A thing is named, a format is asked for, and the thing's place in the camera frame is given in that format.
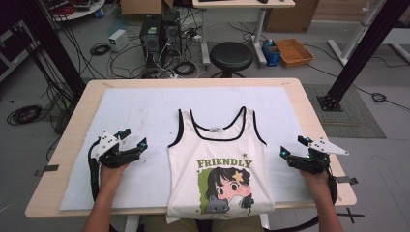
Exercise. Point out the large brown cardboard box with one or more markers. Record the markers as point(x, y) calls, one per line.
point(290, 16)

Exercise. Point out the person's right hand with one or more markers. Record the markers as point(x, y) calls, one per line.
point(319, 182)

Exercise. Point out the grey floor mat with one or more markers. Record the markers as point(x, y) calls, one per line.
point(351, 112)

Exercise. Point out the white stand frame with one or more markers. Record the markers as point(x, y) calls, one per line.
point(357, 35)

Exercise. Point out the white table mat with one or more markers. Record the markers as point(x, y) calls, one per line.
point(148, 109)

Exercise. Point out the grey tape strip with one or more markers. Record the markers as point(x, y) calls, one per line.
point(47, 169)
point(346, 180)

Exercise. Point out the orange woven basket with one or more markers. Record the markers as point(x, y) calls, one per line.
point(294, 51)

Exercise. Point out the round white table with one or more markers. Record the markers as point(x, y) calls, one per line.
point(79, 9)

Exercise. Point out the black round stool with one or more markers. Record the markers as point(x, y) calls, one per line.
point(231, 56)

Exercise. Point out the grey equipment rack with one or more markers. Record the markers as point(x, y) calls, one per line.
point(14, 48)

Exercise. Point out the black aluminium stand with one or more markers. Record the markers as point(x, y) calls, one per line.
point(364, 51)
point(48, 42)

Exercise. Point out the small white power box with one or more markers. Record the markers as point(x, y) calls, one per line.
point(118, 39)

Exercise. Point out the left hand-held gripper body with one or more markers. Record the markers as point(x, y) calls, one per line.
point(108, 146)

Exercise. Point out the white desk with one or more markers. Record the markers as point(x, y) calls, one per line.
point(241, 4)

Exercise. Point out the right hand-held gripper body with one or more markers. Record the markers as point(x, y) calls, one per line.
point(317, 159)

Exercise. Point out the black tape cross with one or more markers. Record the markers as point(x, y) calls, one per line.
point(350, 215)

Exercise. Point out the white cartoon print tank top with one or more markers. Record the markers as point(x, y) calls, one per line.
point(222, 145)

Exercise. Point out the black computer tower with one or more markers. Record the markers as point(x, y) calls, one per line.
point(171, 34)
point(151, 37)

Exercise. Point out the person's left hand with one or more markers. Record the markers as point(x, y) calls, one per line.
point(109, 179)

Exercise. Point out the blue box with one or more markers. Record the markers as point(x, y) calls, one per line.
point(271, 53)

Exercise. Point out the person's khaki pants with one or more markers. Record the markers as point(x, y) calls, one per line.
point(180, 225)

